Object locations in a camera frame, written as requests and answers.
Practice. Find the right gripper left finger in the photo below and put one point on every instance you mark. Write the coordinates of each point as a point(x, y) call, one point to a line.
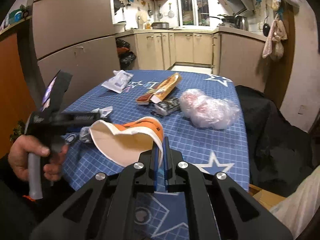
point(104, 207)

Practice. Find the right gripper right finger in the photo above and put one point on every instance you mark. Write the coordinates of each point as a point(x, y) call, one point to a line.
point(218, 207)

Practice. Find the squashed orange paper cup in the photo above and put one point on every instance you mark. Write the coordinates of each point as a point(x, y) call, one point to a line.
point(124, 143)

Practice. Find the clear plastic bag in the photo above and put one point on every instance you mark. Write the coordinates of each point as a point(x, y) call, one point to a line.
point(207, 112)

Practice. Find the orange snack box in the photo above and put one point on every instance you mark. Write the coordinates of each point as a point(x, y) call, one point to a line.
point(159, 93)

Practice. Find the black tissue packet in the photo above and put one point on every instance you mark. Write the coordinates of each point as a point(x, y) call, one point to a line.
point(166, 107)

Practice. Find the kitchen window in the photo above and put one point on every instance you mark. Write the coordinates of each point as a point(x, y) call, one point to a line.
point(193, 13)

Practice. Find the person left hand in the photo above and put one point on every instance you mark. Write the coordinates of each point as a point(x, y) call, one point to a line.
point(27, 149)

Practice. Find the small wooden stool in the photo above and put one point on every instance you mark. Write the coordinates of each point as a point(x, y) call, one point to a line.
point(265, 198)

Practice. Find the white plastic bucket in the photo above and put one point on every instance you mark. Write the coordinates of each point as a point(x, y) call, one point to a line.
point(297, 210)

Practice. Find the white plastic pouch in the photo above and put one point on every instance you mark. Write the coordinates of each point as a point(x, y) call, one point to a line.
point(118, 82)

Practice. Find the silver refrigerator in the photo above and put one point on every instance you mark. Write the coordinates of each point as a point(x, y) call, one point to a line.
point(74, 36)

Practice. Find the black garbage bag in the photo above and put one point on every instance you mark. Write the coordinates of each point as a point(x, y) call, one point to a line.
point(125, 55)

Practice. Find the silver rice cooker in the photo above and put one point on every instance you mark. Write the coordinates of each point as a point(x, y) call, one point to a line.
point(160, 25)

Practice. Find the beige lower cabinets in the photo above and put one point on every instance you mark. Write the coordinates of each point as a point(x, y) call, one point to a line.
point(233, 53)

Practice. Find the hanging cloth bags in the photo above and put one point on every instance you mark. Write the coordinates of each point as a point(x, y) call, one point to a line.
point(273, 47)

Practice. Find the hanging black pan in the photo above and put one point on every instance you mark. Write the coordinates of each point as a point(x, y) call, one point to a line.
point(266, 26)

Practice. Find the steel kettle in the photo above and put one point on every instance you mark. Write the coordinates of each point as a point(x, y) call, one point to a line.
point(241, 22)

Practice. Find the black frying pan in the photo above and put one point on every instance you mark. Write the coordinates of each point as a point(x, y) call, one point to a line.
point(225, 18)

